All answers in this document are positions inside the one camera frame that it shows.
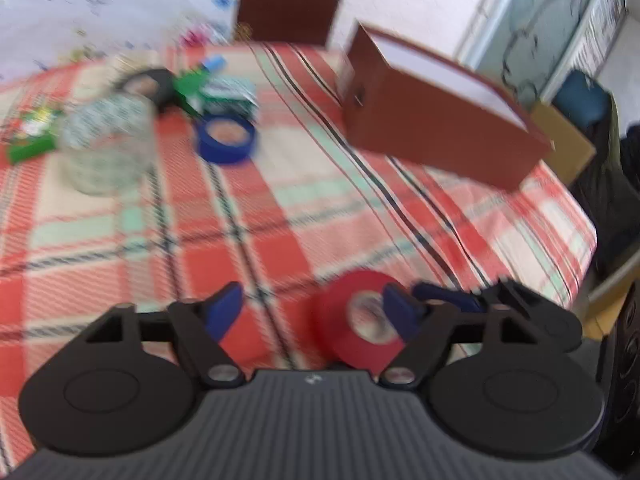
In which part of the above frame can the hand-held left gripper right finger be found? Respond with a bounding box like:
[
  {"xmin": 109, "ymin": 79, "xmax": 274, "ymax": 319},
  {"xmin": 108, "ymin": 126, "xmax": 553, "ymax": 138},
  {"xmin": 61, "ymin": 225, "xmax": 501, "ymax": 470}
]
[{"xmin": 379, "ymin": 283, "xmax": 548, "ymax": 389}]

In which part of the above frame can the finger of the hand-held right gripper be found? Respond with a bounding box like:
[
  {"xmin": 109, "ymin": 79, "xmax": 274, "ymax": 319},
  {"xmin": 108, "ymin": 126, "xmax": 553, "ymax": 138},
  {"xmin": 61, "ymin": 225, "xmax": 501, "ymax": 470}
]
[{"xmin": 412, "ymin": 277, "xmax": 584, "ymax": 356}]

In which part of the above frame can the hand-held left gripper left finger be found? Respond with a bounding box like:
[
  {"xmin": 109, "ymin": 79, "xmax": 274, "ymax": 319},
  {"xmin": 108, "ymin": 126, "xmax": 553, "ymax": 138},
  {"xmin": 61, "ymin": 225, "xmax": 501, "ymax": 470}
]
[{"xmin": 65, "ymin": 281, "xmax": 246, "ymax": 389}]

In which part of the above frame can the red tape roll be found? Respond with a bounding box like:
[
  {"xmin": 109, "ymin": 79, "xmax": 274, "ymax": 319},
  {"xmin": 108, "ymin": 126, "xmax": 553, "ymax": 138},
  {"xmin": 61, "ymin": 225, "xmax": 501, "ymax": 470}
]
[{"xmin": 314, "ymin": 270, "xmax": 408, "ymax": 372}]

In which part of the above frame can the brown cardboard box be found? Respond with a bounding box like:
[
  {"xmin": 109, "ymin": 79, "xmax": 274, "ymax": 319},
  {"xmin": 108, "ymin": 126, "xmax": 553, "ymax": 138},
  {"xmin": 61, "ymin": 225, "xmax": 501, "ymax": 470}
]
[{"xmin": 341, "ymin": 21, "xmax": 555, "ymax": 194}]

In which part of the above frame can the plain green box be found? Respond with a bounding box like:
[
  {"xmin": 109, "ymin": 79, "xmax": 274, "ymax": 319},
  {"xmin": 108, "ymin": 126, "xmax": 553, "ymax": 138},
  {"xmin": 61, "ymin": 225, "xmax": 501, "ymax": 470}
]
[{"xmin": 172, "ymin": 67, "xmax": 213, "ymax": 114}]

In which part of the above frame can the blue tape roll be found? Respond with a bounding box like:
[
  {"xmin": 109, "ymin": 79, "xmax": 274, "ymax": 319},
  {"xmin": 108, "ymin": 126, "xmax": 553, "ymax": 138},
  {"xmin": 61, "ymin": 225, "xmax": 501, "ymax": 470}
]
[{"xmin": 196, "ymin": 115, "xmax": 259, "ymax": 165}]

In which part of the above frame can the dark clothing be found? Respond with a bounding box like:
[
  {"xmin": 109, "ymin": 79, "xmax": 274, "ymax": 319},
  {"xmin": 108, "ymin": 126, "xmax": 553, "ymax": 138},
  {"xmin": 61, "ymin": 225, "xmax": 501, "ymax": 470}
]
[{"xmin": 570, "ymin": 95, "xmax": 640, "ymax": 272}]

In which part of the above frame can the clear glass jar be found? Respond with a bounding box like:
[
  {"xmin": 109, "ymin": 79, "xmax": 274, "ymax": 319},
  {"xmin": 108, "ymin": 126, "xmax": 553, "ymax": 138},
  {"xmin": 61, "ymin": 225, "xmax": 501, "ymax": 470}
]
[{"xmin": 60, "ymin": 92, "xmax": 157, "ymax": 196}]

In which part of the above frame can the tan cardboard box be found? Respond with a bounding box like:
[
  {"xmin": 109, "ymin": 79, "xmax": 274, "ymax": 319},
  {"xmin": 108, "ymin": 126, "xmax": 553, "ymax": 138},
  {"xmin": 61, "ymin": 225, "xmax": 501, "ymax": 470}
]
[{"xmin": 530, "ymin": 101, "xmax": 597, "ymax": 187}]

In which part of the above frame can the teal white packet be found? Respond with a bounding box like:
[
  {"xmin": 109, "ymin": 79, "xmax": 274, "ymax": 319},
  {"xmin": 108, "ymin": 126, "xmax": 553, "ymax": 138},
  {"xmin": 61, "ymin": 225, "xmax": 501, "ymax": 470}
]
[{"xmin": 202, "ymin": 77, "xmax": 259, "ymax": 122}]

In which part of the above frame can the black tape roll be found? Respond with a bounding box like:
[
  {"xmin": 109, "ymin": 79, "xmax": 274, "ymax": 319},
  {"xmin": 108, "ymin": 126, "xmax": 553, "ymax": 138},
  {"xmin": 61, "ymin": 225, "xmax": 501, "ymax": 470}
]
[{"xmin": 120, "ymin": 69, "xmax": 176, "ymax": 112}]

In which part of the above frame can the blue chair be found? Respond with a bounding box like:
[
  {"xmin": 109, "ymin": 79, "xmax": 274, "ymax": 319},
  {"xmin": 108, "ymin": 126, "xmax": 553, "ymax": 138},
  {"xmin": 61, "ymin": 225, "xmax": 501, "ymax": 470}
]
[{"xmin": 552, "ymin": 70, "xmax": 614, "ymax": 129}]

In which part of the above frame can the green printed box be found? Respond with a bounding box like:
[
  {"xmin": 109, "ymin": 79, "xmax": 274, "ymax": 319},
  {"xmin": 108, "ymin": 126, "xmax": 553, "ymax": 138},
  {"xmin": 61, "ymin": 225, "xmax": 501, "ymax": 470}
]
[{"xmin": 7, "ymin": 107, "xmax": 59, "ymax": 165}]

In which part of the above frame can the frosted glass door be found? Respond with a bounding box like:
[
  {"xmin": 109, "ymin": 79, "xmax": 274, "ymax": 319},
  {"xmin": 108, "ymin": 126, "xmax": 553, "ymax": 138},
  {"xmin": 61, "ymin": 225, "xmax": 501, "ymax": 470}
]
[{"xmin": 455, "ymin": 0, "xmax": 608, "ymax": 106}]

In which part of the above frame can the white louvered panel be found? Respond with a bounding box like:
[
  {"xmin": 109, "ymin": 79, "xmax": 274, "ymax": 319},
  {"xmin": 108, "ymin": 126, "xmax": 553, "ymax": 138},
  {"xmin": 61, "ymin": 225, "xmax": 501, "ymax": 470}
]
[{"xmin": 542, "ymin": 0, "xmax": 629, "ymax": 107}]

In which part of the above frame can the brown wooden headboard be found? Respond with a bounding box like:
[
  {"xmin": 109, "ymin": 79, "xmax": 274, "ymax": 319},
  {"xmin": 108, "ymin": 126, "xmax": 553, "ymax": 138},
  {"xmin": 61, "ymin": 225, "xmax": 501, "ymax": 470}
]
[{"xmin": 236, "ymin": 0, "xmax": 354, "ymax": 51}]

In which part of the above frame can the floral plastic sheet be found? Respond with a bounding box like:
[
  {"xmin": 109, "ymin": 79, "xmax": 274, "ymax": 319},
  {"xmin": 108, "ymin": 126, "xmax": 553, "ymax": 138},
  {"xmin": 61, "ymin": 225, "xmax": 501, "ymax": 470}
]
[{"xmin": 0, "ymin": 0, "xmax": 247, "ymax": 86}]

